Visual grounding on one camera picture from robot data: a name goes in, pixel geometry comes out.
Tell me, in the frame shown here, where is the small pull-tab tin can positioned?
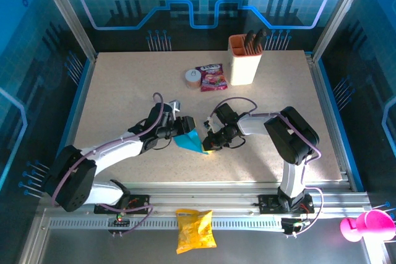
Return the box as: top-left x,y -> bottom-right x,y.
184,69 -> 204,91

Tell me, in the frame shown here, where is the aluminium frame beam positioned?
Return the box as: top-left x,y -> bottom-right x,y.
38,182 -> 372,215

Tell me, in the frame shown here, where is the slotted grey cable duct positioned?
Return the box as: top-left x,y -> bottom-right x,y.
48,217 -> 284,231

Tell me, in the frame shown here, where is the beige knife block orange top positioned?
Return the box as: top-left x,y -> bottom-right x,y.
228,35 -> 264,87

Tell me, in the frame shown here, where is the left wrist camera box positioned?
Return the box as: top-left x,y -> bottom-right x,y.
168,99 -> 183,113

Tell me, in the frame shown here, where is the pink plastic cup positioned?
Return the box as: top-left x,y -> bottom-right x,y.
340,209 -> 396,242

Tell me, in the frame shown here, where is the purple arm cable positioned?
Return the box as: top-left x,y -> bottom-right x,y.
51,92 -> 165,237
211,96 -> 324,239

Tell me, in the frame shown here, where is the yellow chips bag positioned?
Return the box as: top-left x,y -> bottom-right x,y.
174,208 -> 217,255

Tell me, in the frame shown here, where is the aluminium side rail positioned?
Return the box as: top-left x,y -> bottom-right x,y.
304,51 -> 356,192

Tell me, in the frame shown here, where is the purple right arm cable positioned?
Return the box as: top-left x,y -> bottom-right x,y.
211,96 -> 324,239

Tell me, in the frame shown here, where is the aluminium frame post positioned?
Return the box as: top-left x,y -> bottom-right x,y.
311,0 -> 372,62
33,0 -> 98,62

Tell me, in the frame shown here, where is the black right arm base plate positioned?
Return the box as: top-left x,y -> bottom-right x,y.
258,194 -> 315,215

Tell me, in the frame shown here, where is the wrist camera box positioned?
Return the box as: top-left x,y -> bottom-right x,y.
204,117 -> 222,134
168,99 -> 183,113

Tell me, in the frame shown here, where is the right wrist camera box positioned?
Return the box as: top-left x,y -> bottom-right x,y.
204,117 -> 222,134

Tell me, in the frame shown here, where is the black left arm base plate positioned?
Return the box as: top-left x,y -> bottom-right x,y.
93,194 -> 151,215

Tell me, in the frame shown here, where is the black knife handle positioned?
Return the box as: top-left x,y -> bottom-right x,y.
252,27 -> 269,53
244,30 -> 255,54

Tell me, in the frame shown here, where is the purple candy bag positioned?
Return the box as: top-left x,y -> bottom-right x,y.
195,62 -> 229,93

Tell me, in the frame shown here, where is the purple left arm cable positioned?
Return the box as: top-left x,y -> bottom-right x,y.
51,92 -> 165,237

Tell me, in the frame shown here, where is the small black circuit board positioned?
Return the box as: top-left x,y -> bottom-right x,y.
107,211 -> 131,227
280,217 -> 310,236

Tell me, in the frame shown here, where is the blue paper sheet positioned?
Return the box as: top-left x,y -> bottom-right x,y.
172,129 -> 209,155

